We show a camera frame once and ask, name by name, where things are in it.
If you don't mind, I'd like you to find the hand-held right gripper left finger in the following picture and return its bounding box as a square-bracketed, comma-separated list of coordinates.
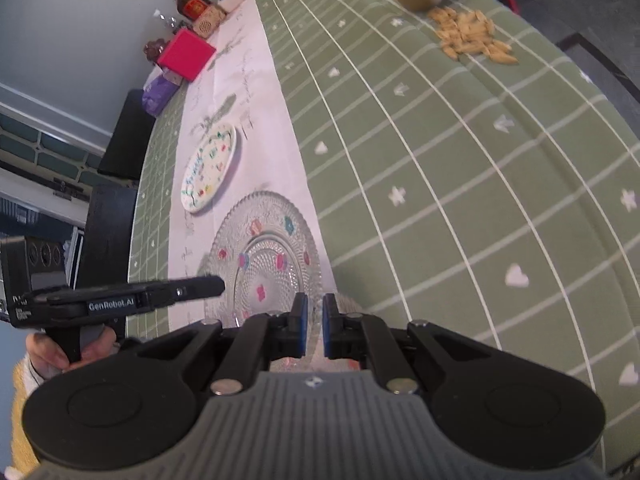
[132, 292, 310, 396]

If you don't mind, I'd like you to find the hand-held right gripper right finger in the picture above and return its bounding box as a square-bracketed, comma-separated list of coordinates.
[322, 292, 503, 396]

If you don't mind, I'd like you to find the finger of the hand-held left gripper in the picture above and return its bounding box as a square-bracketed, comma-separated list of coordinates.
[142, 275, 226, 307]

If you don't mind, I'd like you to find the clear glass plate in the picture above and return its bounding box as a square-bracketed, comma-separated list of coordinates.
[202, 191, 325, 361]

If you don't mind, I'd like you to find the white fruit-print plate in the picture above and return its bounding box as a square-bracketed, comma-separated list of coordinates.
[180, 122, 237, 213]

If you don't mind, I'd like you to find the person's left forearm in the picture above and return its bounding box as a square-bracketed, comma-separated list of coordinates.
[0, 357, 46, 480]

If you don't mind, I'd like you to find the person's left hand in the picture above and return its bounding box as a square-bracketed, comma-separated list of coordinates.
[25, 329, 123, 381]

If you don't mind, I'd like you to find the large dark chair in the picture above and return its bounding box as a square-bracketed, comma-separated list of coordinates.
[75, 183, 138, 346]

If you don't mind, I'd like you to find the white glass-pane door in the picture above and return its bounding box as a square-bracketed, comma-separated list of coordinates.
[0, 82, 113, 226]

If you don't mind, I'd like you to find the black chair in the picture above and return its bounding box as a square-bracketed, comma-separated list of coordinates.
[97, 89, 157, 181]

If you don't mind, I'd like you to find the green checkered tablecloth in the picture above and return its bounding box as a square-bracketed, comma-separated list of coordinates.
[127, 0, 640, 476]

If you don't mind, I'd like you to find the purple tissue pack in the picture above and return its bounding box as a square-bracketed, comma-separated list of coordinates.
[141, 71, 182, 118]

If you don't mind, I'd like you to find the red box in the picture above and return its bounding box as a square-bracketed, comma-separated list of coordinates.
[156, 29, 217, 82]

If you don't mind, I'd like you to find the beige small speaker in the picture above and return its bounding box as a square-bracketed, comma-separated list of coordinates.
[192, 6, 227, 38]

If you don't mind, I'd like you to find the clear water bottle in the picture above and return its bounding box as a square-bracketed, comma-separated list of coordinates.
[152, 8, 188, 31]

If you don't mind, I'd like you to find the amber liquor bottle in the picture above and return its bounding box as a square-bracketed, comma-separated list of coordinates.
[161, 0, 216, 18]

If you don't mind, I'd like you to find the pile of nuts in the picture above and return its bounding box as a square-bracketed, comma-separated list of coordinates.
[427, 6, 520, 66]

